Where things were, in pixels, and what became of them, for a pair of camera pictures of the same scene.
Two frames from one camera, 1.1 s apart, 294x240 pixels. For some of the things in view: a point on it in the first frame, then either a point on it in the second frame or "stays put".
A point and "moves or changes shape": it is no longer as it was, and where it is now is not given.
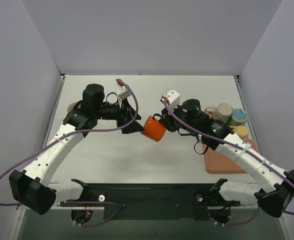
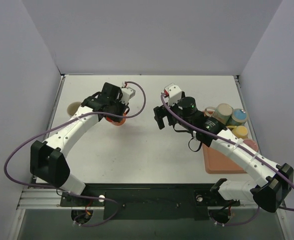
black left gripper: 124,115 → 117,110
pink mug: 254,145 stays put
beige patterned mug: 222,112 stays put
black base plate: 155,201 stays put
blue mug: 238,117 stays put
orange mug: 153,129 moves or changes shape
